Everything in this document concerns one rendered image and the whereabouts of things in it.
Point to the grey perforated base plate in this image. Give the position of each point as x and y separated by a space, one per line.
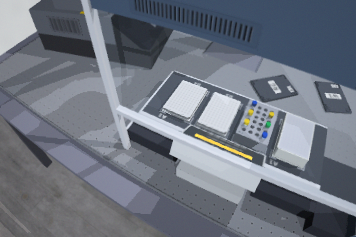
68 92

